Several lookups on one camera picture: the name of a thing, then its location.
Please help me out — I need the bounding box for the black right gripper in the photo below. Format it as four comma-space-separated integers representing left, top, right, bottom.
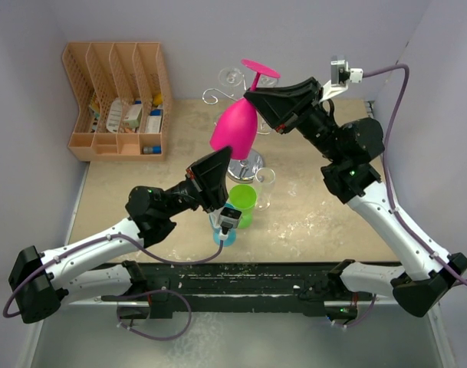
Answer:
244, 77, 344, 163

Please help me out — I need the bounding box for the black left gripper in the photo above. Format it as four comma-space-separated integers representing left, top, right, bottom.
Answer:
160, 144, 231, 219

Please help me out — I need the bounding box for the blue plastic goblet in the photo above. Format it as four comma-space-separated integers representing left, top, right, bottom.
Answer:
209, 215, 237, 247

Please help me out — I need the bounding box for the pink plastic goblet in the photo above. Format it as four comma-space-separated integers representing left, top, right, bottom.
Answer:
209, 59, 281, 160

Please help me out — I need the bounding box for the clear wine glass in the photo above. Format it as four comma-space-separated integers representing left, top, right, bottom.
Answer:
218, 67, 244, 100
256, 74, 279, 88

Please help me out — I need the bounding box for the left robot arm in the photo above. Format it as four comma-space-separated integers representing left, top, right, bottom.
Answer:
2, 146, 232, 324

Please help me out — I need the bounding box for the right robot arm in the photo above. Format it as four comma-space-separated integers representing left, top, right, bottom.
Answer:
244, 77, 467, 317

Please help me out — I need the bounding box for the chrome wine glass rack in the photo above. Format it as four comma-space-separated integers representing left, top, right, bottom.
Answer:
202, 76, 264, 183

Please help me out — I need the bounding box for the tall clear flute glass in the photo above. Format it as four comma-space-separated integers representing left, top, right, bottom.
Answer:
253, 167, 276, 211

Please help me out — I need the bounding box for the green plastic goblet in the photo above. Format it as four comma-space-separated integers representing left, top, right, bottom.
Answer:
229, 184, 257, 228

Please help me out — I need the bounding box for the small blue grey cylinder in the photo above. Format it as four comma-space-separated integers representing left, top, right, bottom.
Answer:
142, 145, 162, 155

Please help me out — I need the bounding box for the white blue small box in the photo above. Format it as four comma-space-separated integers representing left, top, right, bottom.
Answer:
146, 108, 163, 134

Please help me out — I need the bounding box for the yellow small bottle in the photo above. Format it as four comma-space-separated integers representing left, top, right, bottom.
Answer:
153, 93, 163, 107

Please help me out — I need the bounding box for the white green small box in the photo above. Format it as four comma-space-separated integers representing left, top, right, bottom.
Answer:
123, 103, 143, 129

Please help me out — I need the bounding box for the white oval label card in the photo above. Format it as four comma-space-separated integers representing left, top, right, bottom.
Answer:
105, 97, 129, 133

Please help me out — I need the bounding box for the peach plastic file organizer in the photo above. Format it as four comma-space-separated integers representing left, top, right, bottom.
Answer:
62, 41, 173, 162

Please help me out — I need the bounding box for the colourful booklet in organizer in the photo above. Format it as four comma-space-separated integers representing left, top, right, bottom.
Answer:
89, 94, 100, 133

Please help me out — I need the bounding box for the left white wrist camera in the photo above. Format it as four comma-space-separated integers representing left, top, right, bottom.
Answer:
210, 204, 242, 235

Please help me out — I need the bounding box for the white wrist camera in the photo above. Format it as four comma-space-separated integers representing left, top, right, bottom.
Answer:
210, 204, 242, 235
320, 56, 363, 102

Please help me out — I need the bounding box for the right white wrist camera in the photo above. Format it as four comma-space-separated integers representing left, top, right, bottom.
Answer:
320, 56, 363, 102

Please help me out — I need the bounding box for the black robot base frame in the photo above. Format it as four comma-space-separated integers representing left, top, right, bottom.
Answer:
117, 261, 372, 320

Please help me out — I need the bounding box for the aluminium rail frame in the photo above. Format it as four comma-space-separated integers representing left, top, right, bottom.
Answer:
16, 100, 459, 368

